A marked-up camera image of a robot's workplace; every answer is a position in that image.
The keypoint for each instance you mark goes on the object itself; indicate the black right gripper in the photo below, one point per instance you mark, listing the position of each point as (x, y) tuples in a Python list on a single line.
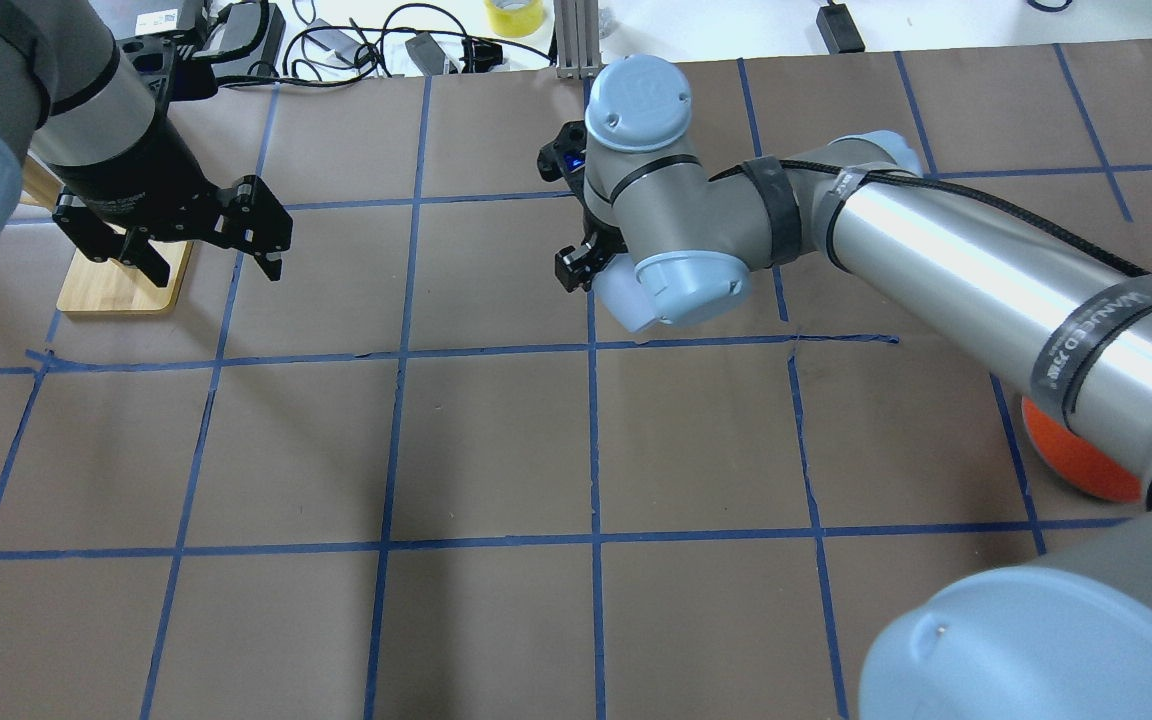
[(576, 265)]

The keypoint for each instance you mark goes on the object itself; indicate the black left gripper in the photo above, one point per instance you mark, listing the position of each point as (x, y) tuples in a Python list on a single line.
[(141, 168)]

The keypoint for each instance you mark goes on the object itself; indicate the light blue plastic cup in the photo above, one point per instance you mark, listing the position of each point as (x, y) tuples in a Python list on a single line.
[(616, 287)]

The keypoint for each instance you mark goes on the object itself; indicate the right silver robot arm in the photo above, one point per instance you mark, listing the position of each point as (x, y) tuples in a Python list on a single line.
[(1064, 636)]

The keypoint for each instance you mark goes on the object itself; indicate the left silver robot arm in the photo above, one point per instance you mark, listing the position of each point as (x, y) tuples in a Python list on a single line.
[(56, 56)]

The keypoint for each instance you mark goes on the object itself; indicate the wooden cup rack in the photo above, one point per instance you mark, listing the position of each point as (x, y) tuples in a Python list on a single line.
[(109, 288)]

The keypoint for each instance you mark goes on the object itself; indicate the large black power brick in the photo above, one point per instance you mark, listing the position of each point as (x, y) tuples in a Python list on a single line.
[(236, 35)]

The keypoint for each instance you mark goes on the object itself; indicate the yellow tape roll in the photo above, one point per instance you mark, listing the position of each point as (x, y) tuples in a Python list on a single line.
[(514, 18)]

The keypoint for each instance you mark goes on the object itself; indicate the black power adapter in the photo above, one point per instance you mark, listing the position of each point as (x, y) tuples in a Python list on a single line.
[(838, 29)]

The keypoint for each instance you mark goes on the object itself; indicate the large orange can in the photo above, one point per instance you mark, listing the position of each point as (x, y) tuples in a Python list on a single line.
[(1077, 461)]

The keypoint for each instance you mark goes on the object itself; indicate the aluminium frame post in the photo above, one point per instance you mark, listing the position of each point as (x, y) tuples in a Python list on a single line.
[(577, 36)]

